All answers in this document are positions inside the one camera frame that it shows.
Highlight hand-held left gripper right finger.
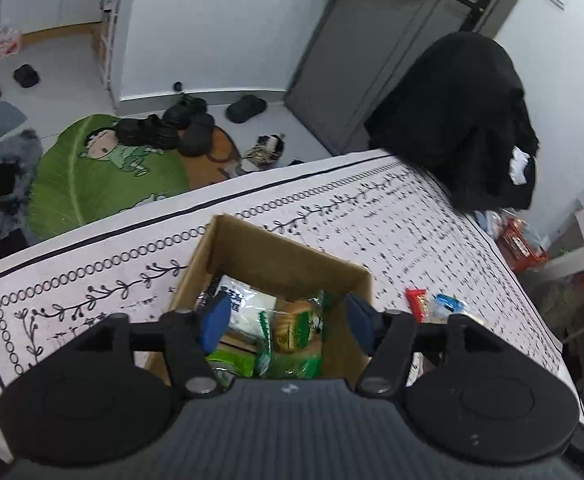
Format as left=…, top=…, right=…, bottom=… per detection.
left=344, top=294, right=511, bottom=401

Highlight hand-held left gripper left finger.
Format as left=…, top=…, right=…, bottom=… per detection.
left=66, top=292, right=233, bottom=401

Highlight white packet with dark label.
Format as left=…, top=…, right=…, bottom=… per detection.
left=211, top=274, right=279, bottom=346

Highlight bright green snack packet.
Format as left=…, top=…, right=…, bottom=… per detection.
left=206, top=349, right=254, bottom=380

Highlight red snack packet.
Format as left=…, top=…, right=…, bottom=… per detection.
left=404, top=288, right=429, bottom=324

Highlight orange biscuit packet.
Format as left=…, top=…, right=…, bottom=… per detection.
left=258, top=291, right=329, bottom=381

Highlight blue snack packet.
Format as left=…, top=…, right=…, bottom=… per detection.
left=431, top=294, right=466, bottom=321

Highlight brown cardboard box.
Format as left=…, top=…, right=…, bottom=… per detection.
left=144, top=214, right=375, bottom=392

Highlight white printed cloth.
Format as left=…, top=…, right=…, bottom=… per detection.
left=0, top=149, right=584, bottom=462

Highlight brown mat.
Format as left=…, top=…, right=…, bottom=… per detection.
left=182, top=125, right=243, bottom=186

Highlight patterned sneakers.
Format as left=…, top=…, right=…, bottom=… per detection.
left=239, top=134, right=287, bottom=174

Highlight red plastic basket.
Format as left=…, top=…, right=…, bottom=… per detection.
left=497, top=217, right=548, bottom=274

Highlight black shoe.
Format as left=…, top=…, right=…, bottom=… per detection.
left=116, top=115, right=178, bottom=151
left=164, top=95, right=208, bottom=129
left=179, top=112, right=217, bottom=158

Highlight green leaf rug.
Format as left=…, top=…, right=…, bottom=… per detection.
left=28, top=114, right=191, bottom=242

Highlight black coat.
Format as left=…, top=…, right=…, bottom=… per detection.
left=364, top=31, right=541, bottom=213

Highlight grey fluffy rug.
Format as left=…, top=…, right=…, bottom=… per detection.
left=0, top=129, right=44, bottom=247

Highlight grey door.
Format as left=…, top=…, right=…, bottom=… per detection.
left=284, top=0, right=529, bottom=157

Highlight white storage rack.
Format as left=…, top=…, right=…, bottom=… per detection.
left=99, top=0, right=123, bottom=92

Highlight red white plastic bag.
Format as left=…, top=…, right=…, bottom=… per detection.
left=0, top=25, right=23, bottom=60

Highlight black door handle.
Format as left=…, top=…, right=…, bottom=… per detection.
left=451, top=0, right=493, bottom=34

